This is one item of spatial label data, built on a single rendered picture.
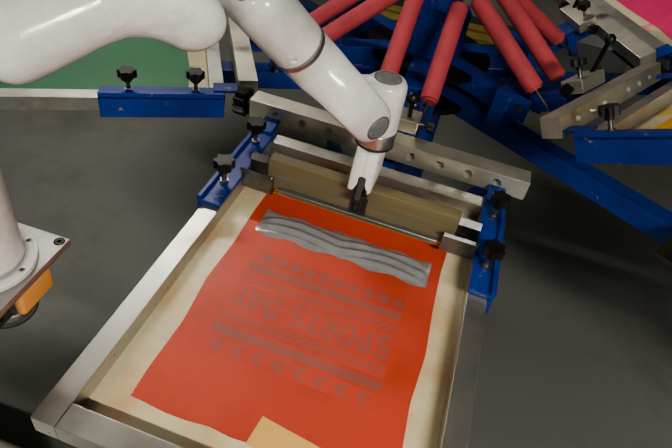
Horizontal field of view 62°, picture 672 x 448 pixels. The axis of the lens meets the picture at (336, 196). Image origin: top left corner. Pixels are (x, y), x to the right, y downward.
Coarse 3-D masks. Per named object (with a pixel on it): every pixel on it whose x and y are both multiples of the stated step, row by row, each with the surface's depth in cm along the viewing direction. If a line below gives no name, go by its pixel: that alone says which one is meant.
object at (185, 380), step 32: (256, 224) 114; (320, 224) 117; (352, 224) 118; (224, 256) 106; (288, 256) 109; (320, 256) 110; (224, 288) 101; (192, 320) 94; (160, 352) 89; (192, 352) 90; (160, 384) 85; (192, 384) 86; (224, 384) 86; (256, 384) 87; (192, 416) 82; (224, 416) 83; (256, 416) 83
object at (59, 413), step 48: (288, 144) 131; (240, 192) 121; (432, 192) 125; (192, 240) 104; (144, 288) 94; (96, 336) 86; (480, 336) 96; (96, 384) 83; (48, 432) 76; (96, 432) 75; (144, 432) 76
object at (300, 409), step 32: (416, 256) 114; (384, 288) 106; (416, 288) 107; (416, 320) 101; (416, 352) 96; (288, 384) 88; (384, 384) 91; (288, 416) 84; (320, 416) 85; (352, 416) 86; (384, 416) 86
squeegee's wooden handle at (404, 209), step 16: (272, 160) 115; (288, 160) 115; (272, 176) 117; (288, 176) 116; (304, 176) 115; (320, 176) 113; (336, 176) 113; (304, 192) 117; (320, 192) 116; (336, 192) 114; (352, 192) 113; (384, 192) 111; (400, 192) 112; (368, 208) 114; (384, 208) 113; (400, 208) 112; (416, 208) 111; (432, 208) 110; (448, 208) 111; (400, 224) 114; (416, 224) 113; (432, 224) 112; (448, 224) 110
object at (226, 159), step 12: (252, 120) 124; (264, 120) 125; (252, 132) 123; (228, 156) 113; (216, 168) 112; (228, 168) 111; (492, 192) 117; (504, 192) 117; (492, 204) 116; (504, 204) 116; (492, 216) 119; (492, 240) 105; (492, 252) 103; (504, 252) 103
